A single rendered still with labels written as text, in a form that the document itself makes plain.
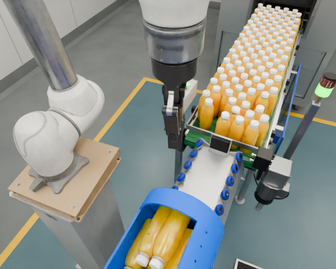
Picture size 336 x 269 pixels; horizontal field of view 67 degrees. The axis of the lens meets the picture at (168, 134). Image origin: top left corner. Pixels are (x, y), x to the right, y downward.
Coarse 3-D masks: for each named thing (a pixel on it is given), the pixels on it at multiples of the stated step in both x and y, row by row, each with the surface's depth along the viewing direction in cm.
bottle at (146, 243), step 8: (160, 208) 85; (168, 208) 84; (160, 216) 83; (152, 224) 81; (160, 224) 81; (152, 232) 79; (144, 240) 78; (152, 240) 77; (144, 248) 76; (152, 248) 76
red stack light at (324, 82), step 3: (321, 78) 118; (324, 78) 115; (321, 81) 117; (324, 81) 116; (327, 81) 114; (330, 81) 114; (333, 81) 114; (321, 84) 117; (324, 84) 116; (327, 84) 115; (330, 84) 115; (333, 84) 115; (324, 87) 117; (327, 87) 116; (330, 87) 116; (333, 87) 116
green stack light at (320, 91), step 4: (316, 88) 121; (320, 88) 119; (324, 88) 117; (332, 88) 117; (316, 92) 121; (320, 92) 119; (324, 92) 118; (328, 92) 118; (320, 96) 120; (324, 96) 120; (328, 96) 120
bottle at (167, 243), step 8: (168, 216) 80; (176, 216) 78; (184, 216) 78; (168, 224) 76; (176, 224) 76; (184, 224) 77; (160, 232) 76; (168, 232) 75; (176, 232) 75; (184, 232) 77; (160, 240) 73; (168, 240) 73; (176, 240) 74; (160, 248) 72; (168, 248) 72; (176, 248) 74; (152, 256) 73; (160, 256) 71; (168, 256) 71
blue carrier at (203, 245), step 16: (160, 192) 80; (176, 192) 78; (144, 208) 89; (176, 208) 74; (192, 208) 74; (208, 208) 76; (192, 224) 88; (208, 224) 74; (128, 240) 84; (192, 240) 69; (208, 240) 72; (112, 256) 76; (192, 256) 67; (208, 256) 71
